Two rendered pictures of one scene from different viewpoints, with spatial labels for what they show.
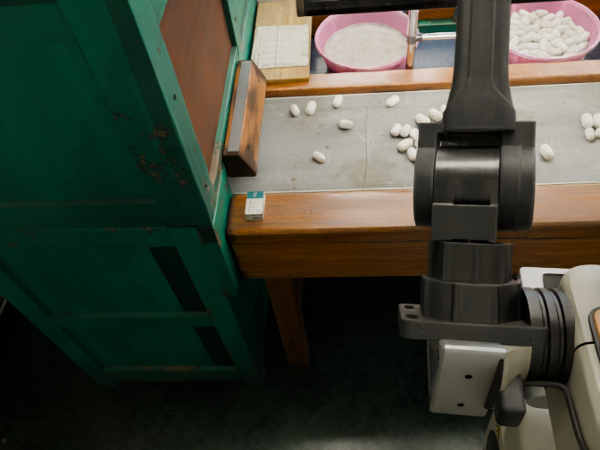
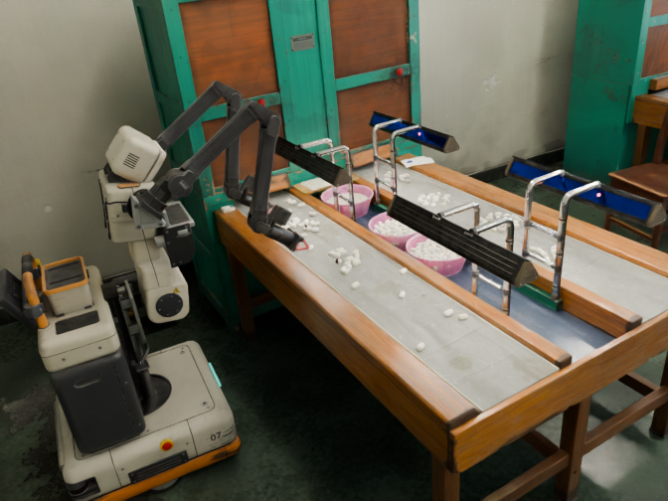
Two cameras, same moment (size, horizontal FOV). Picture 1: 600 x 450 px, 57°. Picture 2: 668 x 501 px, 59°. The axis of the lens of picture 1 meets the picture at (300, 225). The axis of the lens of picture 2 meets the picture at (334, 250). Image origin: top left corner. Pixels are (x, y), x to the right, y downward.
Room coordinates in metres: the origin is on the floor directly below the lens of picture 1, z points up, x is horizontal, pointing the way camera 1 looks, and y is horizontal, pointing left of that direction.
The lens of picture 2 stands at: (-0.53, -2.40, 1.92)
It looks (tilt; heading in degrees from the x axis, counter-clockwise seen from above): 28 degrees down; 53
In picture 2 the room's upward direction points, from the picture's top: 6 degrees counter-clockwise
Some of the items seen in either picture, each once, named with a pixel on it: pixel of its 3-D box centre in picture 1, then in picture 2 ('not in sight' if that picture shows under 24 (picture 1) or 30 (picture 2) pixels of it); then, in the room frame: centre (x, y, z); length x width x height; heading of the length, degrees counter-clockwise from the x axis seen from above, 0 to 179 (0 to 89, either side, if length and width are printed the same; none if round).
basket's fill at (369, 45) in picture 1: (366, 54); (348, 205); (1.21, -0.24, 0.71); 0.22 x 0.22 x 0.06
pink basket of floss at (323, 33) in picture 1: (366, 50); (347, 203); (1.21, -0.24, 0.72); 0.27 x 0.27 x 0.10
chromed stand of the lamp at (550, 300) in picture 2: not in sight; (558, 239); (1.22, -1.41, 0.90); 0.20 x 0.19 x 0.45; 81
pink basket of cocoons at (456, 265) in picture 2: not in sight; (438, 254); (1.09, -0.95, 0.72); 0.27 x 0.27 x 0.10
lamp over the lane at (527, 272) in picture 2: not in sight; (453, 233); (0.75, -1.32, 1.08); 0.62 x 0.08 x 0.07; 81
